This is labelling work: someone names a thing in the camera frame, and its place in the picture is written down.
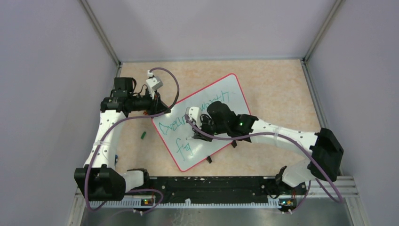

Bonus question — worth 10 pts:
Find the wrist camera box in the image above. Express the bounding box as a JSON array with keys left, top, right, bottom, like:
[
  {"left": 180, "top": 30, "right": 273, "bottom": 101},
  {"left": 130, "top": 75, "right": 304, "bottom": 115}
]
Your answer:
[
  {"left": 146, "top": 70, "right": 163, "bottom": 94},
  {"left": 186, "top": 106, "right": 202, "bottom": 127}
]

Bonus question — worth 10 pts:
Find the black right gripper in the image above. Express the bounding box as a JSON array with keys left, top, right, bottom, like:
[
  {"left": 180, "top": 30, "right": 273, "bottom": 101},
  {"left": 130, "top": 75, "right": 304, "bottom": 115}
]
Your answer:
[{"left": 193, "top": 114, "right": 229, "bottom": 142}]

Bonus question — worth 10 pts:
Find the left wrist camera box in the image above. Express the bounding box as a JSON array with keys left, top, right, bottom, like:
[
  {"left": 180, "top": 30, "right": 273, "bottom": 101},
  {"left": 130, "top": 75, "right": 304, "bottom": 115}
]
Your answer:
[{"left": 146, "top": 70, "right": 163, "bottom": 94}]

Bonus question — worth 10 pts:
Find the white slotted cable duct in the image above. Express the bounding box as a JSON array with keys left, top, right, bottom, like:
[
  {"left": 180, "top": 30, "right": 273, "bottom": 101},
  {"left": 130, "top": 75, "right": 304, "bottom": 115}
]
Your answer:
[{"left": 103, "top": 197, "right": 281, "bottom": 209}]

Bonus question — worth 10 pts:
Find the aluminium frame rail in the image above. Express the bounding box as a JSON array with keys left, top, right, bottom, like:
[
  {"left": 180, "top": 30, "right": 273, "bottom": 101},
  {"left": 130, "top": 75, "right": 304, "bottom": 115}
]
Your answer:
[{"left": 115, "top": 63, "right": 123, "bottom": 78}]

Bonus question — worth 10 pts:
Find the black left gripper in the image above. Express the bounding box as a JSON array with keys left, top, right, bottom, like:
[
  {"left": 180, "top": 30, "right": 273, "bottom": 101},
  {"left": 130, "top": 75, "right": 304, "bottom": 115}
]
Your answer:
[{"left": 128, "top": 88, "right": 171, "bottom": 118}]

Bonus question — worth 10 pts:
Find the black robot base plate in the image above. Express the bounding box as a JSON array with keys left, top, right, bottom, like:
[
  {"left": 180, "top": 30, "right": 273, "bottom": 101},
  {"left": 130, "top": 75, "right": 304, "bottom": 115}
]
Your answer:
[{"left": 121, "top": 176, "right": 308, "bottom": 205}]

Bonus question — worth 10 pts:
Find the black whiteboard foot clip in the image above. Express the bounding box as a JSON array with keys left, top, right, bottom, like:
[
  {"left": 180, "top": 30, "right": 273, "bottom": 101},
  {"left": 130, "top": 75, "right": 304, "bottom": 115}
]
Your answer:
[
  {"left": 231, "top": 140, "right": 237, "bottom": 148},
  {"left": 206, "top": 156, "right": 213, "bottom": 164}
]

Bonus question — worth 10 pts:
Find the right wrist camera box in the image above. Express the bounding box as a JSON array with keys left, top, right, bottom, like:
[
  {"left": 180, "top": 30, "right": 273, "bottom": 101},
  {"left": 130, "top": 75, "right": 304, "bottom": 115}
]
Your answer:
[{"left": 186, "top": 106, "right": 202, "bottom": 127}]

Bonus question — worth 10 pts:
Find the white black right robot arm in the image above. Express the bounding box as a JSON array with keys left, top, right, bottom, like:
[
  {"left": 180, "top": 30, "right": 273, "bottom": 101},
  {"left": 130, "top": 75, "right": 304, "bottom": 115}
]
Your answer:
[{"left": 184, "top": 101, "right": 344, "bottom": 194}]

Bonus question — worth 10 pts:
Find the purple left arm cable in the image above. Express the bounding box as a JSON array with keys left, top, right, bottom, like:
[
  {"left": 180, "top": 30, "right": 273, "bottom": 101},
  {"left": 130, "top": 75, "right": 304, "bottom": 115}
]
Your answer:
[{"left": 84, "top": 67, "right": 181, "bottom": 216}]

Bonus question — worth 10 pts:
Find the pink framed whiteboard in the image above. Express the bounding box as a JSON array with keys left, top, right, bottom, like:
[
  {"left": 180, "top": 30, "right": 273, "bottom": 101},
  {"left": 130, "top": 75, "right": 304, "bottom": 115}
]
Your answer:
[{"left": 152, "top": 73, "right": 250, "bottom": 172}]

